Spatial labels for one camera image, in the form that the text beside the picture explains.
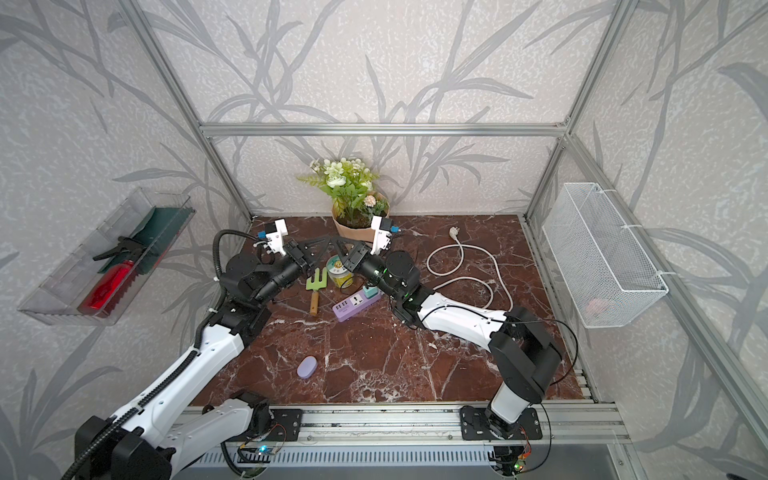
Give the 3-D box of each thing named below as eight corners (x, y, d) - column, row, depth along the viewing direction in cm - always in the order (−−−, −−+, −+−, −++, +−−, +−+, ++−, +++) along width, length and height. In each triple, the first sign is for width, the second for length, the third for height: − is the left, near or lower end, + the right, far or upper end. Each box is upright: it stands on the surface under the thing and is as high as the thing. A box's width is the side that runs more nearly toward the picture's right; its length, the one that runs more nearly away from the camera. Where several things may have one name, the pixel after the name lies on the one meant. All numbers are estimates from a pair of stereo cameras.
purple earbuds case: (298, 378, 83) (295, 375, 81) (302, 359, 86) (300, 356, 84) (315, 378, 83) (312, 375, 81) (318, 359, 86) (316, 356, 84)
